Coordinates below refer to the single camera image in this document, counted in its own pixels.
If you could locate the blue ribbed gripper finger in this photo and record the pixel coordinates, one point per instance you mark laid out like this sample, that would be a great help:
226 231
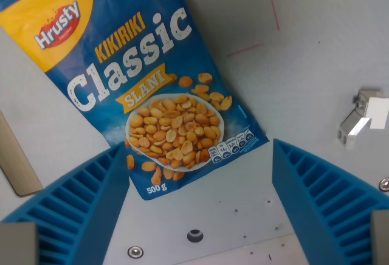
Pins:
328 198
79 204

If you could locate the silver table screw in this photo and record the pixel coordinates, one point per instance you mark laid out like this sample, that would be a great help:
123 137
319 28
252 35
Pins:
385 183
135 251

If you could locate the light wooden board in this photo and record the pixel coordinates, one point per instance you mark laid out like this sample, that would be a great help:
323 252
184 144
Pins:
15 161

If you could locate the blue Hrusty peanut bag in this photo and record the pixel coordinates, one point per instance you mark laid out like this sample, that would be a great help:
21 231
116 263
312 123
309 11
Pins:
136 76

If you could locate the silver metal corner bracket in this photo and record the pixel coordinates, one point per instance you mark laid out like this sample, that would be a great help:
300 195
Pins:
358 119

